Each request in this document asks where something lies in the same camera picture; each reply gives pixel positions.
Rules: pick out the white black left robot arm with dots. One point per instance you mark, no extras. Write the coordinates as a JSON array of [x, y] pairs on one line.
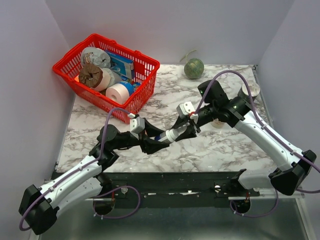
[[41, 206]]

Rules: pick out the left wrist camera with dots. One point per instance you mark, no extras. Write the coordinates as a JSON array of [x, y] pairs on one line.
[[137, 123]]

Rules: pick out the white toilet roll blue wrap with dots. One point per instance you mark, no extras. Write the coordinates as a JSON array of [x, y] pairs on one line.
[[120, 92]]

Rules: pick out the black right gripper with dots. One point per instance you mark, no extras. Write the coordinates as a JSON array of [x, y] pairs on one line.
[[190, 132]]

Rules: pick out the grey wrapped toilet roll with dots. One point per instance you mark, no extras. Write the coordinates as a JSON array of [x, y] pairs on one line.
[[96, 56]]

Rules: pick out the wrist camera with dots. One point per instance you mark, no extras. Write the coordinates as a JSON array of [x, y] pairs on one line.
[[187, 111], [137, 123]]

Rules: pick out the red plastic shopping basket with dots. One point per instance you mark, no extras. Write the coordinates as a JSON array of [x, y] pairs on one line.
[[145, 72]]

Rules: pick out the cream lotion pump bottle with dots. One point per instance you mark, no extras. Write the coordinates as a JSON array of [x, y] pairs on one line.
[[217, 124]]

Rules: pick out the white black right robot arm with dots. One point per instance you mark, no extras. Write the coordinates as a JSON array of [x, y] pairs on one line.
[[292, 163]]

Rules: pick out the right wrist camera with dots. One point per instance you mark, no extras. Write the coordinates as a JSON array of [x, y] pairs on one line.
[[187, 111]]

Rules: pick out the grey bottle white cap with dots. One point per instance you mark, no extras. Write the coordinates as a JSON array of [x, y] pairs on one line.
[[168, 136]]

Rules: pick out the brown wrapped toilet roll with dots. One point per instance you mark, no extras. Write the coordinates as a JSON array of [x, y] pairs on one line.
[[94, 77]]

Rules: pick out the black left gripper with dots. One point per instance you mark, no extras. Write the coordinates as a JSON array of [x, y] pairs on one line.
[[148, 146]]

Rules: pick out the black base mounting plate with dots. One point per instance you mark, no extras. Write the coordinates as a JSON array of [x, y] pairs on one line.
[[126, 190]]

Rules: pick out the aluminium rail frame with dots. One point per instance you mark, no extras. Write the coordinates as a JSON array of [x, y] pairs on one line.
[[264, 193]]

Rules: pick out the blue white cardboard box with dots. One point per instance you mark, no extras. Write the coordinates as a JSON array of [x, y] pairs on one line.
[[123, 66]]

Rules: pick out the green netted melon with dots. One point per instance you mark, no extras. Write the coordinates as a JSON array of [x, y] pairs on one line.
[[194, 67]]

